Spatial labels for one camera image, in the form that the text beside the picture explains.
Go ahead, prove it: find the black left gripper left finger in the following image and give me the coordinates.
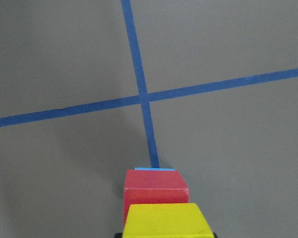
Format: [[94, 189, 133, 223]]
[[114, 233, 123, 238]]

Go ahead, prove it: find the red wooden block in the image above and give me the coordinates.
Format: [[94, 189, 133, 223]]
[[123, 170, 189, 224]]

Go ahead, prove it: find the yellow wooden block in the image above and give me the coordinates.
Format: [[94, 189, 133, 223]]
[[122, 203, 215, 238]]

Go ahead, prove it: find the blue wooden block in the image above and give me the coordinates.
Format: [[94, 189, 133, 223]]
[[134, 167, 175, 171]]

